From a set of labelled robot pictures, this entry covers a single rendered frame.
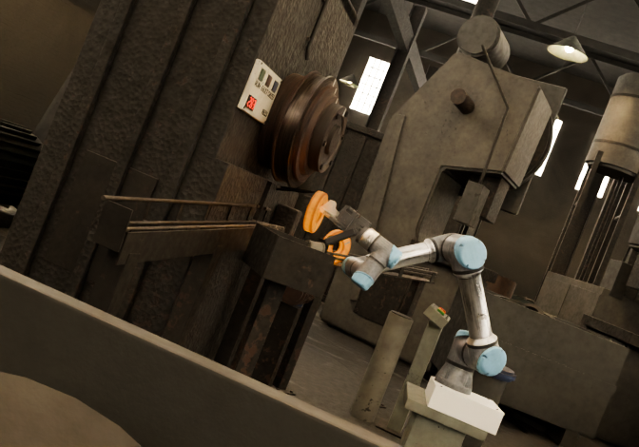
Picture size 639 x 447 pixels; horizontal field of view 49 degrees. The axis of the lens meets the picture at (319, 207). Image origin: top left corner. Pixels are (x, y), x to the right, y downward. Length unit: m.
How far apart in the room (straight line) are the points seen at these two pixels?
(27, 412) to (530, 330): 4.55
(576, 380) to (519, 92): 2.08
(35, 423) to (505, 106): 5.25
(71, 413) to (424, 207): 5.19
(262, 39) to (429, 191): 3.16
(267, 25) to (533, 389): 3.16
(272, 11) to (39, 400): 2.27
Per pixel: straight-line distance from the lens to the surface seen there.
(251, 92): 2.49
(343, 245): 3.28
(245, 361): 2.36
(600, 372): 4.98
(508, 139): 5.38
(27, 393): 0.30
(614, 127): 11.54
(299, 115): 2.65
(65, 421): 0.30
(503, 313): 4.71
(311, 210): 2.53
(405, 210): 5.47
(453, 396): 2.79
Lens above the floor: 0.84
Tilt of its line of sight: level
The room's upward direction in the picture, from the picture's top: 22 degrees clockwise
